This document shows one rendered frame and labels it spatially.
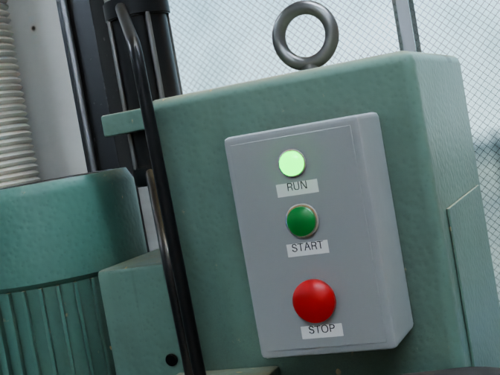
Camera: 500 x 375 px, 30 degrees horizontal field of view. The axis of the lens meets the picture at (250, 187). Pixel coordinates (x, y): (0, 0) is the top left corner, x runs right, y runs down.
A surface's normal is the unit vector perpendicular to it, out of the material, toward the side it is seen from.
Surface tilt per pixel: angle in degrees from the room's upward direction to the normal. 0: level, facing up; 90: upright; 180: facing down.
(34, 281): 90
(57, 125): 90
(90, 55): 90
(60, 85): 90
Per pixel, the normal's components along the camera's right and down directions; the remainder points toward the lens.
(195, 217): -0.37, 0.11
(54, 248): 0.21, 0.02
